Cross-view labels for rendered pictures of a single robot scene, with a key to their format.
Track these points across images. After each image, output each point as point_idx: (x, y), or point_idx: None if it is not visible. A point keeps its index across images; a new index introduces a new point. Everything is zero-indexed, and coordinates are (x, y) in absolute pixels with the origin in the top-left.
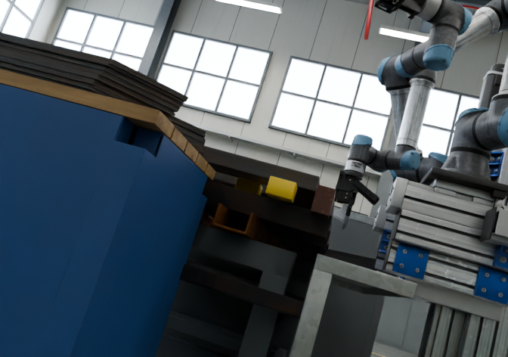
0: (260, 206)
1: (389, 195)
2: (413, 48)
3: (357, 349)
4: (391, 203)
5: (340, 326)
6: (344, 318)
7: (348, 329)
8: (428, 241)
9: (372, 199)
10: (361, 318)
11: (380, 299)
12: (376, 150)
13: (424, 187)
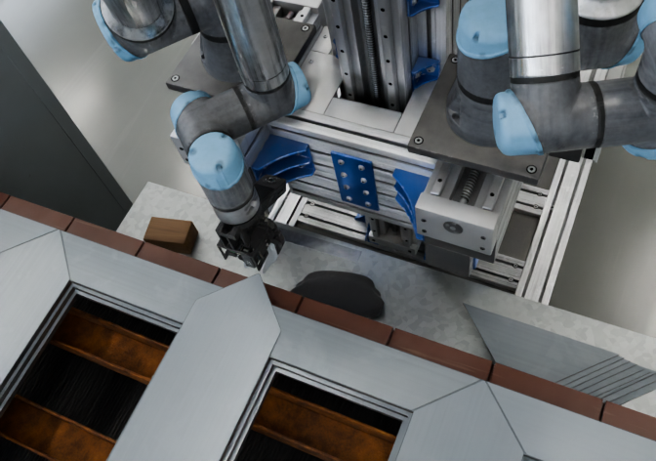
0: None
1: (427, 222)
2: (595, 131)
3: (96, 188)
4: (491, 252)
5: (62, 202)
6: (58, 192)
7: (71, 191)
8: (509, 218)
9: (283, 193)
10: (68, 163)
11: (62, 118)
12: (221, 128)
13: (500, 189)
